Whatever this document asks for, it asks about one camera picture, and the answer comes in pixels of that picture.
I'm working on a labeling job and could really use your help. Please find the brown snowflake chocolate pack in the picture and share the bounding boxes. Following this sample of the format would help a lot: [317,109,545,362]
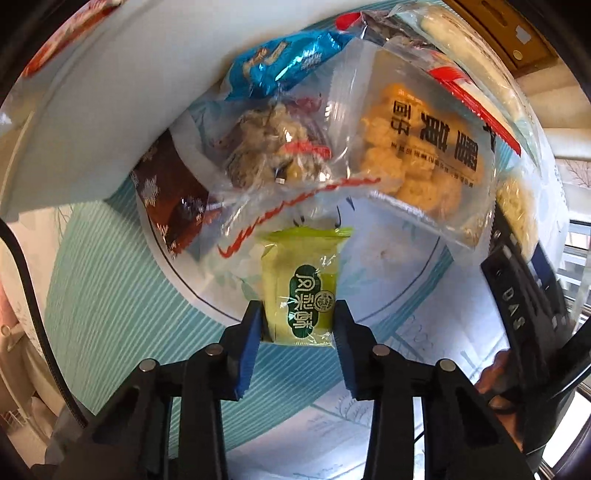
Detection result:
[130,130,223,256]

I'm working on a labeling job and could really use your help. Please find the blue foil candy pack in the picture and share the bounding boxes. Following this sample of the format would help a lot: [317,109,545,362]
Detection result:
[221,30,353,100]

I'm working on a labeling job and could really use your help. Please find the red dates zip bag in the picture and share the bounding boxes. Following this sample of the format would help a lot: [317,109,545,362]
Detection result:
[334,10,522,154]

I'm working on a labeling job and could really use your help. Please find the black cable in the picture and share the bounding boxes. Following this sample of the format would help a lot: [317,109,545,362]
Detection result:
[0,218,91,430]

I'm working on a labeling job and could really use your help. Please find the white plastic storage bin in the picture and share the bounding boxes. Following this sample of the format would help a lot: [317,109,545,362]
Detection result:
[1,0,356,221]

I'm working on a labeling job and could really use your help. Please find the green pineapple cake pack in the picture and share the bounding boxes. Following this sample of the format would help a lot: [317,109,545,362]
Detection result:
[260,227,353,347]

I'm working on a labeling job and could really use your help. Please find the leaf print tablecloth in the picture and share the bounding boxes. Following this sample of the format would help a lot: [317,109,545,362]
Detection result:
[0,8,571,480]

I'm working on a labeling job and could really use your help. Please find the bread pack clear wrapper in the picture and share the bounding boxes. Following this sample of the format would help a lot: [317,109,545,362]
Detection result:
[391,1,542,165]

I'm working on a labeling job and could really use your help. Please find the wooden desk with drawers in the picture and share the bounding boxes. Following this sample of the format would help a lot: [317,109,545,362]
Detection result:
[445,0,561,78]

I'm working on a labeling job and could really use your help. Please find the clear bag orange cookies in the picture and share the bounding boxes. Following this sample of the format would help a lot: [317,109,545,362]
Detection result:
[327,38,496,249]

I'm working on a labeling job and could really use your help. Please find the peanut brittle clear pack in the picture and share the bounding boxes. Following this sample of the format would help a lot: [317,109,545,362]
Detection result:
[201,92,405,259]

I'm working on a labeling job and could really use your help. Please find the person right hand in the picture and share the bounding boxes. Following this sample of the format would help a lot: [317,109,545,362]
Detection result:
[475,350,523,451]

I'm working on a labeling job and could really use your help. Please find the small round rice cracker pack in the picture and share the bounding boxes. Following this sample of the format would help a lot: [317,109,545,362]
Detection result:
[496,175,539,260]

